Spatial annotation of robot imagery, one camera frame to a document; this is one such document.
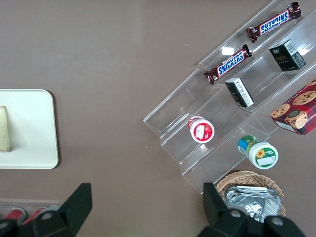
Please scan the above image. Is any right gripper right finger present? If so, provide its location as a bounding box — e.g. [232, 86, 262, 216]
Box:
[199, 182, 249, 237]

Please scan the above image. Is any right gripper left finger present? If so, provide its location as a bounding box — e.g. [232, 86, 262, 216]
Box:
[32, 182, 93, 237]

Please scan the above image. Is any triangle sandwich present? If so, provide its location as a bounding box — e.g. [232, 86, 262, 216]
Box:
[0, 106, 12, 152]

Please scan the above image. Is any light wicker basket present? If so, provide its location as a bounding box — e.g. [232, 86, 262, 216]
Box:
[215, 169, 287, 218]

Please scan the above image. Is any cream plastic serving tray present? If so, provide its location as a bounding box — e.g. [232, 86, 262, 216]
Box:
[0, 89, 59, 170]

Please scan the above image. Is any silver foil pack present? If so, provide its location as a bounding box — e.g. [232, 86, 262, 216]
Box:
[224, 185, 283, 223]

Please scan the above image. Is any clear acrylic bottle rack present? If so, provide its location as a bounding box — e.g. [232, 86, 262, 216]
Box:
[0, 197, 61, 223]

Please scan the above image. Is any green lid sunflower jar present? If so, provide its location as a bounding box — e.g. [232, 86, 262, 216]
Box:
[237, 135, 279, 170]

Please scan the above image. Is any red lid white jar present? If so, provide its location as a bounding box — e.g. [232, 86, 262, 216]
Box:
[187, 115, 215, 144]

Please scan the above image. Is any clear acrylic stepped shelf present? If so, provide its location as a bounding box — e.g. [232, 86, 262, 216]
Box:
[142, 0, 316, 196]

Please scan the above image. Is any small black carton box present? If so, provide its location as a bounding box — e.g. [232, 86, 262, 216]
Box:
[224, 77, 255, 108]
[268, 39, 307, 72]

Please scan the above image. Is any red plaid cookie box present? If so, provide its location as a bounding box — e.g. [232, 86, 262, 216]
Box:
[270, 78, 316, 136]

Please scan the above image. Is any Snickers chocolate bar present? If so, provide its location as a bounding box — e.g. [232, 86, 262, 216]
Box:
[203, 44, 253, 85]
[246, 1, 302, 44]

